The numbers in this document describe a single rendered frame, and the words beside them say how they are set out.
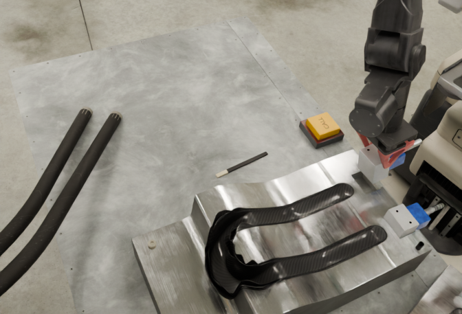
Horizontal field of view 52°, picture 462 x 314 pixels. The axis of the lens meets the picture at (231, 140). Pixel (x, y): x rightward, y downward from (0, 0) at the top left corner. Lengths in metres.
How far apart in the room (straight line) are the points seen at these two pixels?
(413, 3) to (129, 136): 0.69
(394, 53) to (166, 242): 0.52
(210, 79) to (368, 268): 0.65
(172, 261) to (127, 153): 0.32
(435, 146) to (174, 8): 2.00
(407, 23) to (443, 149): 0.58
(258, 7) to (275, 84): 1.73
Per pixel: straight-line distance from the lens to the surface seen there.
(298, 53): 2.70
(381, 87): 0.78
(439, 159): 1.28
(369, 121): 0.77
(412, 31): 0.77
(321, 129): 1.16
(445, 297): 1.00
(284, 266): 0.85
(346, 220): 0.96
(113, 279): 0.96
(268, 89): 1.28
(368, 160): 0.95
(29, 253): 0.88
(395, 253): 0.96
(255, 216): 0.89
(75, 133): 1.12
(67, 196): 0.95
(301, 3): 3.10
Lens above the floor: 1.67
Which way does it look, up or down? 50 degrees down
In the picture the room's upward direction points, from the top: 7 degrees clockwise
